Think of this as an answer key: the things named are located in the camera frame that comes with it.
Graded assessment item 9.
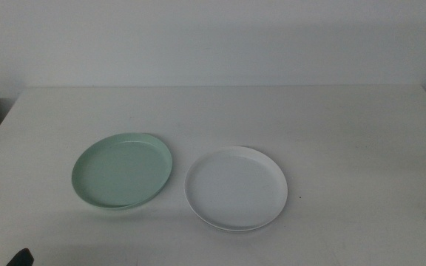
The white shallow bowl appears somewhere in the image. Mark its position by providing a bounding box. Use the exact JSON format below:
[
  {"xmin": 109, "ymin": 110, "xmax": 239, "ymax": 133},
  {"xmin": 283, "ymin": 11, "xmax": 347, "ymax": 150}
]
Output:
[{"xmin": 183, "ymin": 146, "xmax": 288, "ymax": 231}]

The mint green shallow bowl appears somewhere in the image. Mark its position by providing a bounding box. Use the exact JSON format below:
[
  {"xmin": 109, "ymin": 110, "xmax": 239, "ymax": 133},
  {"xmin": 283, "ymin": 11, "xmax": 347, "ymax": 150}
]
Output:
[{"xmin": 71, "ymin": 132, "xmax": 174, "ymax": 211}]

